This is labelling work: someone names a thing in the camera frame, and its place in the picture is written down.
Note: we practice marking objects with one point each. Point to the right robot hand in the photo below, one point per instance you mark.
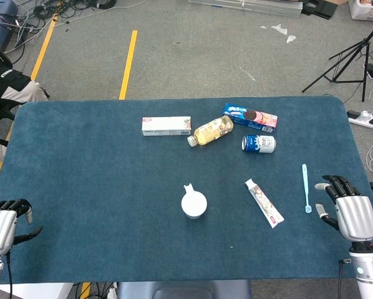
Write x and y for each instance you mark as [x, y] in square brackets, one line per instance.
[358, 218]

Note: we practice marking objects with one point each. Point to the light blue toothbrush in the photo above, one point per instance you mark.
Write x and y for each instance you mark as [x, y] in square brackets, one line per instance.
[305, 183]

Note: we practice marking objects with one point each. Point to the white toothpaste tube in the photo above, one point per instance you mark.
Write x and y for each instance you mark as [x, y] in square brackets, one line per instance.
[264, 204]

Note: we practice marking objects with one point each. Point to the light blue plastic cup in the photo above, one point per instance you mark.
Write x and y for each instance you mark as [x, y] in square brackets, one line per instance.
[194, 204]

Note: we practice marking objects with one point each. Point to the blue white drink can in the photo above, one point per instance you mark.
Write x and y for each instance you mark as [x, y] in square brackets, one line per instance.
[261, 144]

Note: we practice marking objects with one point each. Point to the white toothpaste box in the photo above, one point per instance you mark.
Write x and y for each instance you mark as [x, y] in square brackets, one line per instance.
[164, 126]

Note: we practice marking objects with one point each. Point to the white power strip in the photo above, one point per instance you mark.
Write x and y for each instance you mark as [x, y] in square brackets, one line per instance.
[361, 120]

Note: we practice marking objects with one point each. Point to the blue table cloth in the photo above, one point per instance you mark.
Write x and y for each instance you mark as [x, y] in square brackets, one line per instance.
[96, 187]

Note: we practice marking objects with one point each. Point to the person in black jacket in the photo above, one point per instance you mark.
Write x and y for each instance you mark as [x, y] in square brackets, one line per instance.
[5, 84]

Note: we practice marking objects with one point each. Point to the blue cookie box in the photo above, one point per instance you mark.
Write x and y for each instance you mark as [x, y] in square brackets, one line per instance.
[252, 116]

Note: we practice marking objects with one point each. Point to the yellow drink bottle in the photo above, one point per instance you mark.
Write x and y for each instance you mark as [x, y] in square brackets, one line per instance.
[211, 130]

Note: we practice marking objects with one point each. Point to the black tripod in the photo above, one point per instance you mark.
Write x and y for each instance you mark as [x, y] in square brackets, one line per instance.
[366, 43]

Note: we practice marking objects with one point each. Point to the small white paper scrap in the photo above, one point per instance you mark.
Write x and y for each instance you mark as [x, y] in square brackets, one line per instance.
[291, 38]

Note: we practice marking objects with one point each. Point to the large white paper scrap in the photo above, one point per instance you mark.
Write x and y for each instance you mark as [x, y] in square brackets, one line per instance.
[280, 29]

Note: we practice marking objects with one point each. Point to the white plastic basket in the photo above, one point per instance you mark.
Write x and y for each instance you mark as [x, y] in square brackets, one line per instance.
[364, 12]

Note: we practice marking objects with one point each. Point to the black metal plates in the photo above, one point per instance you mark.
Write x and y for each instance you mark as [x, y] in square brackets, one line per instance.
[320, 11]

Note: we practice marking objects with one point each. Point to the grey aluminium rails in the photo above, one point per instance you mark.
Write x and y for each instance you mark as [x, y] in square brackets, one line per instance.
[252, 7]

